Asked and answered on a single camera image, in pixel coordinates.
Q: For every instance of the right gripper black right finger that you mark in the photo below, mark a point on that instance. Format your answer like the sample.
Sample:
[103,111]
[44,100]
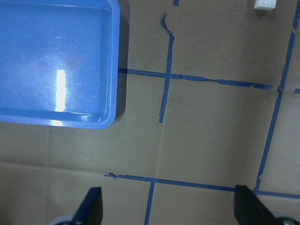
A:
[249,210]

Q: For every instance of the blue plastic tray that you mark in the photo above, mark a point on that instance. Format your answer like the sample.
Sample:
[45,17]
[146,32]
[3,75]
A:
[59,62]

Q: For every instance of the brown paper table cover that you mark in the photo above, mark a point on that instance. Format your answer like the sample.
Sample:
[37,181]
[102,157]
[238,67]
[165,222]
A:
[209,99]

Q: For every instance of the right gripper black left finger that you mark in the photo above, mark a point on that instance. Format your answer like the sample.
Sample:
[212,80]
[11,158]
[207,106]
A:
[90,211]

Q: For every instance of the white block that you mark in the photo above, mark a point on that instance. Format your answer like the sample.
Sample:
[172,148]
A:
[266,5]

